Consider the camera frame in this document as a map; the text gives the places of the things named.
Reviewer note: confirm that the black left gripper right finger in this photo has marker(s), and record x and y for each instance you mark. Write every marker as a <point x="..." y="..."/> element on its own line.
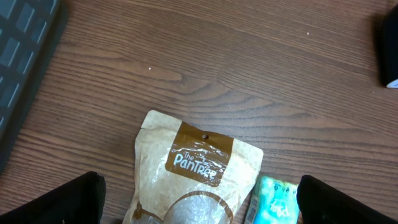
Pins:
<point x="320" y="203"/>

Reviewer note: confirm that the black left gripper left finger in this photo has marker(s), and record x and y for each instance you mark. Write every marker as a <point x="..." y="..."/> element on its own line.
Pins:
<point x="80" y="200"/>

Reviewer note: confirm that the teal tissue packet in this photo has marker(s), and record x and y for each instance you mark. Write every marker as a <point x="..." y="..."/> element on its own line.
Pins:
<point x="273" y="202"/>

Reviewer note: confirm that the white packet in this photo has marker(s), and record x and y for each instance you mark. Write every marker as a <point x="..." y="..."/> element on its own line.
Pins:
<point x="183" y="174"/>

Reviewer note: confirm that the white barcode scanner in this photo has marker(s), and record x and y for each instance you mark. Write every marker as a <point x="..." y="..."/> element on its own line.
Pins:
<point x="388" y="49"/>

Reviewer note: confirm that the grey plastic mesh basket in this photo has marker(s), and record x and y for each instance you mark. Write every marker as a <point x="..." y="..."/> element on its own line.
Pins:
<point x="30" y="33"/>

